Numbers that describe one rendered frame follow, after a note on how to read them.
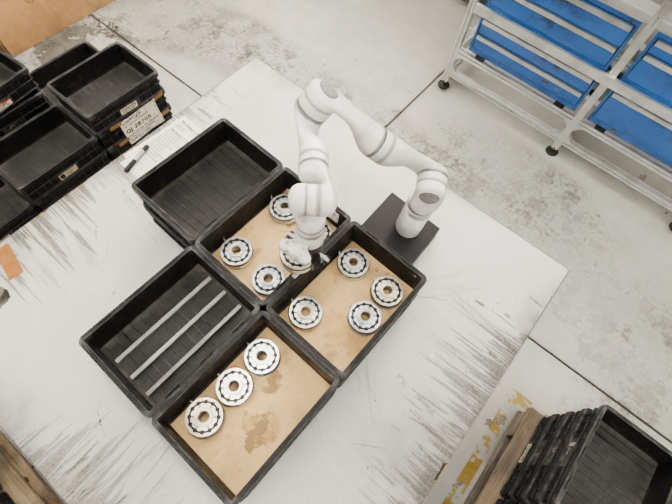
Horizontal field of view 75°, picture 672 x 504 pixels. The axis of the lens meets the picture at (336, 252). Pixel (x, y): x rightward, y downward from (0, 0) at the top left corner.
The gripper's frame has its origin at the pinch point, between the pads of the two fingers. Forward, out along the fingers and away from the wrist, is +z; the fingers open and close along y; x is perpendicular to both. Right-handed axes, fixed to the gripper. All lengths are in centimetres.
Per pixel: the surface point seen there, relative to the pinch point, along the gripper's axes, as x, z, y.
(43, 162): 9, 67, 144
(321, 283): -3.2, 17.9, -4.2
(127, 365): 50, 20, 26
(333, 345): 10.8, 17.8, -18.7
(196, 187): -6, 19, 52
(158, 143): -18, 33, 85
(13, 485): 110, 91, 55
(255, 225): -6.9, 18.6, 25.8
